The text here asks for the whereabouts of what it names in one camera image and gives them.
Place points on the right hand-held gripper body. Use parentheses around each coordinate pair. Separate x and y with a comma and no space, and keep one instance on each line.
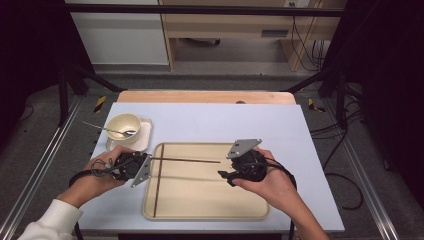
(248,166)

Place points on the person's left hand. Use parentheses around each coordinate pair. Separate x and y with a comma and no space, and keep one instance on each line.
(93,185)

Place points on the metal spoon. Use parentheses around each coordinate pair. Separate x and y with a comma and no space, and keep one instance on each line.
(110,129)

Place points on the black curtain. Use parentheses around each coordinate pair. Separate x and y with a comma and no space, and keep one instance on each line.
(390,66)
(30,50)

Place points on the large beige tray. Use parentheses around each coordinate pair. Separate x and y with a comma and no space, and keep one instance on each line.
(206,186)

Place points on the wooden table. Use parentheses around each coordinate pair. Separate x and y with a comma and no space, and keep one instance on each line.
(200,97)

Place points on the aluminium floor rail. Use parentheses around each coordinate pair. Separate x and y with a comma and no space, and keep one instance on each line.
(363,180)
(43,160)

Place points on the light wooden desk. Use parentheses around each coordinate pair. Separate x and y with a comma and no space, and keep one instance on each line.
(226,26)

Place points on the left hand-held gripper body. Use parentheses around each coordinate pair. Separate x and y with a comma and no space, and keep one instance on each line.
(131,166)

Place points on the black horizontal frame bar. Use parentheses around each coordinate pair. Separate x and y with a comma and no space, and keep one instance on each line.
(200,10)

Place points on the white wall socket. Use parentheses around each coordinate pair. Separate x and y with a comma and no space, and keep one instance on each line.
(298,2)

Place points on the white cabinet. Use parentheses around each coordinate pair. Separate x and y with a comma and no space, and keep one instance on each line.
(120,36)

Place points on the black metal stand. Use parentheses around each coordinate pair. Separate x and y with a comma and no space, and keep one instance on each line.
(340,100)
(63,96)

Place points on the beige bowl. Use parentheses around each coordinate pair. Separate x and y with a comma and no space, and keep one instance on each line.
(121,123)

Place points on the grey label on desk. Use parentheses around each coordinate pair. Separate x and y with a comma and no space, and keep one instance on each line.
(274,33)

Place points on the person's right hand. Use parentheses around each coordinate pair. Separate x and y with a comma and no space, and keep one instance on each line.
(276,186)

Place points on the small white square plate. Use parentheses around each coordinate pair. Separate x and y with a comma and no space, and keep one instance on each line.
(146,133)

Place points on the yellow black tape strip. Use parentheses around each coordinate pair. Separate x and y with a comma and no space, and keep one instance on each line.
(311,104)
(100,103)

